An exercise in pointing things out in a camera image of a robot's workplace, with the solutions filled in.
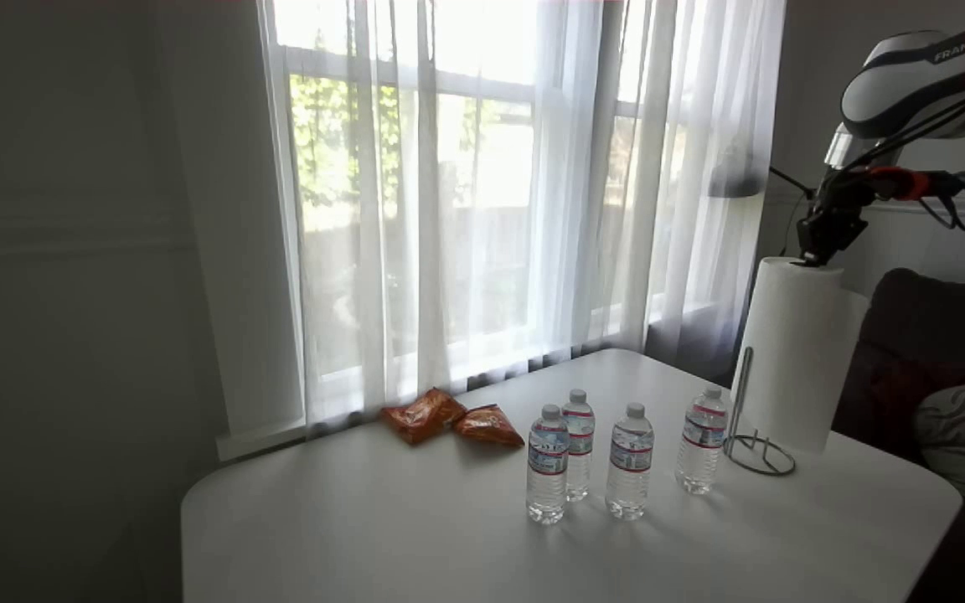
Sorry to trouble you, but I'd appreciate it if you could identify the red cable connector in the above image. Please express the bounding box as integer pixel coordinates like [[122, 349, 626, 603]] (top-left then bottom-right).
[[866, 164, 932, 200]]

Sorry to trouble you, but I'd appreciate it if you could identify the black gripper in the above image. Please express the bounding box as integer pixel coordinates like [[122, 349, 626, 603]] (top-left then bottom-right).
[[793, 164, 879, 271]]

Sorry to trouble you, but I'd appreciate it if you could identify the white framed window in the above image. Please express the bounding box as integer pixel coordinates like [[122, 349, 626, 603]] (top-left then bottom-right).
[[257, 0, 665, 434]]

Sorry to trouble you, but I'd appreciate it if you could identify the sheer white curtain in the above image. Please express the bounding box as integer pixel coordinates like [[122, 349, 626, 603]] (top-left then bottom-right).
[[153, 0, 455, 448], [527, 0, 792, 379]]

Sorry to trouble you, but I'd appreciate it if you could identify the orange snack bag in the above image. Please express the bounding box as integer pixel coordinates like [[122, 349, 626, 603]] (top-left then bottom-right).
[[380, 386, 470, 448], [450, 401, 530, 456]]

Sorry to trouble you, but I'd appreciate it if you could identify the white paper towel roll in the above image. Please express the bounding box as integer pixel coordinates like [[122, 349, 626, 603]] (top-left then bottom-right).
[[728, 256, 876, 456]]

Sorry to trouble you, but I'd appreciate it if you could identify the metal wire towel holder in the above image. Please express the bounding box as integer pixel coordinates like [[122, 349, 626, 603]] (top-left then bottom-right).
[[717, 346, 801, 478]]

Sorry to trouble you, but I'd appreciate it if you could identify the clear plastic water bottle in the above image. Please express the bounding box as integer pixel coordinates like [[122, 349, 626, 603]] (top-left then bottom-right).
[[606, 399, 658, 527], [676, 386, 735, 499], [561, 386, 601, 507], [523, 401, 574, 531]]

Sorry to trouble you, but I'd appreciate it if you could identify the dark sofa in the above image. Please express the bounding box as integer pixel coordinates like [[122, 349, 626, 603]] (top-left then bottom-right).
[[832, 266, 965, 603]]

